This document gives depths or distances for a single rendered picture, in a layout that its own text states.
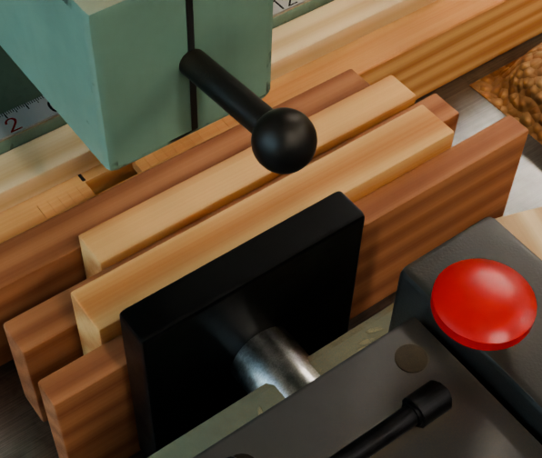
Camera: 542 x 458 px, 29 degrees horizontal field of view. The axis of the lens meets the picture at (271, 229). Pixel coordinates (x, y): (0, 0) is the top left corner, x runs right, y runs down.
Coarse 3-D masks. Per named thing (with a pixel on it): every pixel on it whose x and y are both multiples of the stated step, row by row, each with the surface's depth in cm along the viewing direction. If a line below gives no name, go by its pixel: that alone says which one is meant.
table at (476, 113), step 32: (448, 96) 53; (480, 96) 53; (480, 128) 51; (512, 192) 49; (352, 320) 44; (0, 384) 41; (0, 416) 40; (32, 416) 41; (0, 448) 40; (32, 448) 40
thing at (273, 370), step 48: (336, 192) 36; (288, 240) 34; (336, 240) 35; (192, 288) 33; (240, 288) 33; (288, 288) 35; (336, 288) 37; (144, 336) 32; (192, 336) 33; (240, 336) 35; (288, 336) 36; (336, 336) 40; (144, 384) 34; (192, 384) 35; (240, 384) 36; (288, 384) 35; (144, 432) 37
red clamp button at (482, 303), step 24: (456, 264) 30; (480, 264) 30; (504, 264) 30; (456, 288) 30; (480, 288) 30; (504, 288) 30; (528, 288) 30; (432, 312) 30; (456, 312) 29; (480, 312) 29; (504, 312) 29; (528, 312) 29; (456, 336) 29; (480, 336) 29; (504, 336) 29
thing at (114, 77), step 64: (0, 0) 36; (64, 0) 31; (128, 0) 31; (192, 0) 32; (256, 0) 34; (64, 64) 34; (128, 64) 32; (256, 64) 36; (128, 128) 34; (192, 128) 36
